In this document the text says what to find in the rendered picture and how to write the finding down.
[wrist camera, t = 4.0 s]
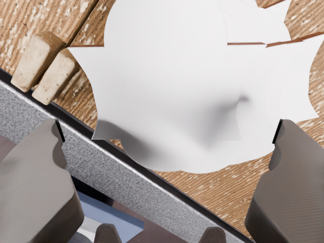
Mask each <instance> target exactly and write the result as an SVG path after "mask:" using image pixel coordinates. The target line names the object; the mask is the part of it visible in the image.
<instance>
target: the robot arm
mask: <svg viewBox="0 0 324 243"><path fill-rule="evenodd" d="M63 142H65V138H64V135H63V132H62V128H61V125H60V122H59V119H58V118H55V119H54V118H50V119H47V120H46V121H45V122H44V123H42V124H41V125H40V126H39V127H38V128H36V129H35V130H34V131H33V132H32V133H30V134H29V135H28V136H27V137H26V138H24V139H23V140H22V141H21V142H20V143H19V144H17V145H16V146H15V147H14V148H13V149H12V150H11V151H10V152H9V153H8V155H7V156H6V157H5V158H4V159H3V161H2V162H1V163H0V243H93V242H92V241H91V240H90V239H89V238H88V237H86V236H85V235H83V234H81V233H79V232H77V230H78V229H79V227H80V226H81V225H82V223H83V221H84V213H83V210H82V206H81V202H80V199H79V197H78V194H77V191H76V189H75V186H74V183H73V181H72V178H71V175H70V173H69V171H67V170H65V167H66V165H67V161H66V158H65V156H64V154H63V151H62V148H61V147H62V145H63ZM272 144H274V146H275V148H274V151H273V154H272V157H271V159H270V163H269V165H268V169H269V171H270V172H268V173H265V174H263V175H261V177H260V179H259V181H258V184H257V186H256V189H255V191H254V194H253V197H252V200H251V203H250V206H249V209H248V212H247V214H246V217H245V221H244V224H245V227H246V229H247V231H248V232H249V234H250V235H251V236H252V238H253V239H254V241H255V242H256V243H324V148H323V147H322V146H321V145H320V144H318V143H317V142H316V141H315V140H314V139H313V138H311V137H310V136H309V135H308V134H307V133H306V132H305V131H303V130H302V129H301V128H300V127H299V126H298V125H296V124H295V123H294V122H293V121H292V120H289V119H280V120H279V123H278V126H277V129H276V132H275V135H274V138H273V141H272ZM94 243H122V241H121V239H120V237H119V234H118V232H117V230H116V227H115V226H114V225H113V224H107V223H104V224H101V225H99V226H98V228H97V229H96V233H95V238H94ZM198 243H226V234H225V232H224V230H223V229H222V228H220V227H208V228H207V229H206V230H205V232H204V233H203V235H202V237H201V239H200V241H199V242H198Z"/></svg>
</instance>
